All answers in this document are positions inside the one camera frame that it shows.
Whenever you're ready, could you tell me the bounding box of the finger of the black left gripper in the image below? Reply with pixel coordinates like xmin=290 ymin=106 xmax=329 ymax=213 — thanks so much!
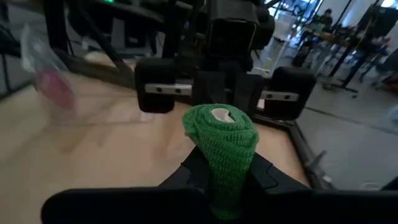
xmin=233 ymin=73 xmax=264 ymax=118
xmin=193 ymin=70 xmax=233 ymax=106

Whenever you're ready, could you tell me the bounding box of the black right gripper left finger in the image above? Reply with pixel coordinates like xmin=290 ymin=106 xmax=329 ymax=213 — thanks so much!
xmin=40 ymin=146 xmax=215 ymax=224

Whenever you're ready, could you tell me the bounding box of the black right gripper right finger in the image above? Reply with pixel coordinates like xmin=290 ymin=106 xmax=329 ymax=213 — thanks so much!
xmin=239 ymin=152 xmax=398 ymax=224

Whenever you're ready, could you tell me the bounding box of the green elastic bandage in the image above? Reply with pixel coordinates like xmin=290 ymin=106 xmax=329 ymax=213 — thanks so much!
xmin=182 ymin=103 xmax=259 ymax=220

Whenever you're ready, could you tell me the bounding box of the pink bandage roll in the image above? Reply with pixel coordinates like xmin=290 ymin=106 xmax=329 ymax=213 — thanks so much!
xmin=34 ymin=68 xmax=77 ymax=111

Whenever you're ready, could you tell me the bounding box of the clear zip bag with label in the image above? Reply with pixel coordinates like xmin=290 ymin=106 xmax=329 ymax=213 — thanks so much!
xmin=20 ymin=24 xmax=77 ymax=111

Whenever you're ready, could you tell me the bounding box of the grey table clamp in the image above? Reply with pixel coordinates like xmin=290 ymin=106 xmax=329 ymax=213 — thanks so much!
xmin=306 ymin=150 xmax=328 ymax=177

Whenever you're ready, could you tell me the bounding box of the wooden office desk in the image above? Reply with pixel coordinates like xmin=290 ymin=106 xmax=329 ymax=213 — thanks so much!
xmin=303 ymin=26 xmax=340 ymax=41

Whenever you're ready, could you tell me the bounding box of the person at wooden desk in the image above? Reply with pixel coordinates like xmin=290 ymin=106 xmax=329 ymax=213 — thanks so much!
xmin=313 ymin=8 xmax=333 ymax=32

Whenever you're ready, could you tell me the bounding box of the black standing desk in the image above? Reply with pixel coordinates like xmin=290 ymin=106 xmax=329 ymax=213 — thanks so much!
xmin=323 ymin=30 xmax=389 ymax=94

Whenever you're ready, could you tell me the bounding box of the black desk monitor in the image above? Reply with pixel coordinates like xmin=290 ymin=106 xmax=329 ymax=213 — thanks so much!
xmin=357 ymin=4 xmax=398 ymax=38

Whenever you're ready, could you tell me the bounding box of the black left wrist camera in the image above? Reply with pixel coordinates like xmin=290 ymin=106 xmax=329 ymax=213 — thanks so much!
xmin=206 ymin=0 xmax=259 ymax=57

